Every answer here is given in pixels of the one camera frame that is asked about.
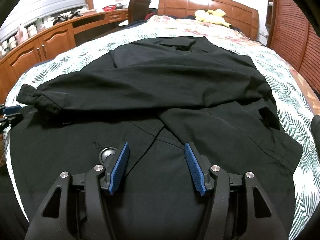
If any leaf print bed sheet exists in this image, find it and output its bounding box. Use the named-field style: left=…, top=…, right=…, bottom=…
left=5, top=22, right=320, bottom=240

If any dark wooden chair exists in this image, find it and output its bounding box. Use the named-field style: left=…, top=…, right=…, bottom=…
left=128, top=0, right=150, bottom=23

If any wooden desk with cabinets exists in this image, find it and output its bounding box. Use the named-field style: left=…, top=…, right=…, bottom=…
left=0, top=9, right=129, bottom=103

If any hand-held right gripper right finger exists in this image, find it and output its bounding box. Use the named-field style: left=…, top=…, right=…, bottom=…
left=184, top=142, right=295, bottom=240

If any yellow plush toy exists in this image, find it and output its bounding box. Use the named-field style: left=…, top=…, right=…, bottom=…
left=194, top=9, right=232, bottom=28

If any floral quilt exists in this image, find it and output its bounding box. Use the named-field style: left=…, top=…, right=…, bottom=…
left=147, top=14, right=268, bottom=53

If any wooden louvered wardrobe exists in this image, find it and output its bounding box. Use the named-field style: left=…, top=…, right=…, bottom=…
left=265, top=0, right=320, bottom=93

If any black double-breasted coat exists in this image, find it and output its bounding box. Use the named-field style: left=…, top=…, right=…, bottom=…
left=5, top=36, right=304, bottom=240

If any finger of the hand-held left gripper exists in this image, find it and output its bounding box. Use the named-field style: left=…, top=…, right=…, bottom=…
left=0, top=113, right=23, bottom=133
left=0, top=104, right=22, bottom=115

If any dark grey folded garment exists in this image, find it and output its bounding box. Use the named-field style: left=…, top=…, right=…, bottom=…
left=309, top=115, right=320, bottom=143

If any wooden bed headboard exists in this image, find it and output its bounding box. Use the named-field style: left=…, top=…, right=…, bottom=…
left=158, top=0, right=259, bottom=40

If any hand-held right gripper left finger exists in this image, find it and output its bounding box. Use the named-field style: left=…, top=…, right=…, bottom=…
left=25, top=142, right=131, bottom=240

